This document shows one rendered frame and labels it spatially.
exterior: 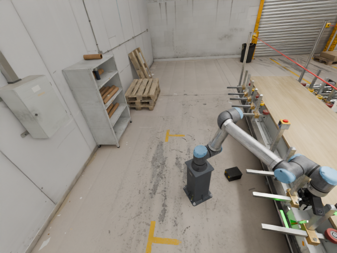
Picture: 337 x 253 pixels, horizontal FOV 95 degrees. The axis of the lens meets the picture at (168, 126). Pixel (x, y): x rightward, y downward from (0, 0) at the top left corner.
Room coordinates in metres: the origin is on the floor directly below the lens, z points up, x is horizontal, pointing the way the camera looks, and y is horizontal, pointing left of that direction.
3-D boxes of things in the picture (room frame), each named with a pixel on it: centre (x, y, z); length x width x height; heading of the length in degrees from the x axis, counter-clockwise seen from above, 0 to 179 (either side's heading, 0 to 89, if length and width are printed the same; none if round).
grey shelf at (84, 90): (2.75, 1.17, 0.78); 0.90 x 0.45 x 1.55; 171
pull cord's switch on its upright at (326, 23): (2.82, -2.68, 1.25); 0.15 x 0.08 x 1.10; 165
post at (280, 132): (1.12, -1.09, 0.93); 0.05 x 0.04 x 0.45; 165
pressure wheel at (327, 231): (0.31, -0.99, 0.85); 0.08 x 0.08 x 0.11
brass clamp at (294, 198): (0.60, -0.95, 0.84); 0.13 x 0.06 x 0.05; 165
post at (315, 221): (0.38, -0.90, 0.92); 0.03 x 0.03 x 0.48; 75
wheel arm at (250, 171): (0.85, -0.93, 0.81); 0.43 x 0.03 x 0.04; 75
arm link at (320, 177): (0.46, -0.83, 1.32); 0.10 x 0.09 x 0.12; 23
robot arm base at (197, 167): (1.19, -0.33, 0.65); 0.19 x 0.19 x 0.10
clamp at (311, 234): (0.36, -0.89, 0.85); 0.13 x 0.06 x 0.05; 165
